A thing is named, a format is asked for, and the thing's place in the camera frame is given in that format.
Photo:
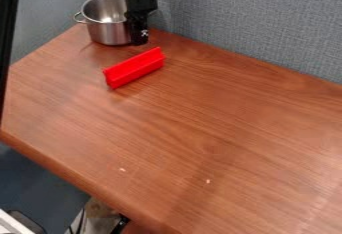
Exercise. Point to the white object at corner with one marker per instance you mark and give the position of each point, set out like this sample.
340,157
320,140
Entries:
17,223

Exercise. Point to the stainless steel pot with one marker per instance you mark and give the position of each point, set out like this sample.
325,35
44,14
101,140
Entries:
104,18

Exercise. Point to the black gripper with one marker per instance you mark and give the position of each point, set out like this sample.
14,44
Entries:
136,20

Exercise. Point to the metal table leg frame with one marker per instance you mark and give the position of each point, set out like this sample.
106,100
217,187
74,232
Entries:
97,219

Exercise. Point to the red rectangular block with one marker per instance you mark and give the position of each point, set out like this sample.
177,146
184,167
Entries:
133,68

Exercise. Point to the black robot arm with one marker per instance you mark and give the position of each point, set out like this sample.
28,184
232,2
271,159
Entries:
8,11

